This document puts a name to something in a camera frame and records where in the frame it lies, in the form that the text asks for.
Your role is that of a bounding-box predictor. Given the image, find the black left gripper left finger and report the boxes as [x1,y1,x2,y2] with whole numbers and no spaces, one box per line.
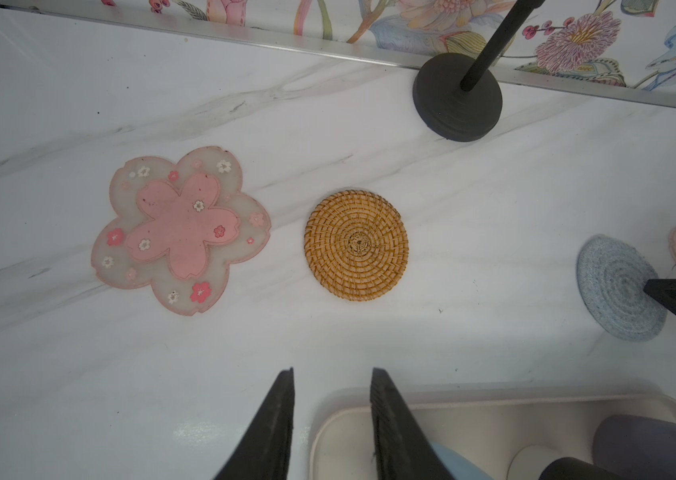
[215,368,295,480]

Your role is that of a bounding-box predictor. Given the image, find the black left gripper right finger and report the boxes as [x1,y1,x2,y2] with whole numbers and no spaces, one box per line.
[370,368,454,480]

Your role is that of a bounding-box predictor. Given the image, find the blue woven round coaster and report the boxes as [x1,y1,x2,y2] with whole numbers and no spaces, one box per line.
[576,235,667,342]

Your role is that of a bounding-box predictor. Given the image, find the woven rattan round coaster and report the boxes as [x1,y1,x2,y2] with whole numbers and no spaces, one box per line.
[304,189,409,302]

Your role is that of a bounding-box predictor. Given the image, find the light blue cup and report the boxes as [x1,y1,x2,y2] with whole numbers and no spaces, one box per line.
[431,442,492,480]

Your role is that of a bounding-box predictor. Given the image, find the white cup with purple outside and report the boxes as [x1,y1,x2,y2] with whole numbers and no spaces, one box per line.
[593,415,676,479]

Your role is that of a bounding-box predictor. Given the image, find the pink flower silicone coaster left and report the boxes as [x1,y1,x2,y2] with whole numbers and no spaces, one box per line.
[91,146,272,316]

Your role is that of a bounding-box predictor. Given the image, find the beige silicone tray mat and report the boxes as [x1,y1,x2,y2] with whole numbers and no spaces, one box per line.
[309,394,676,479]

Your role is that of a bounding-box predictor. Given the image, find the black microphone stand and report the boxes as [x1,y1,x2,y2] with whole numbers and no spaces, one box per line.
[413,0,544,142]

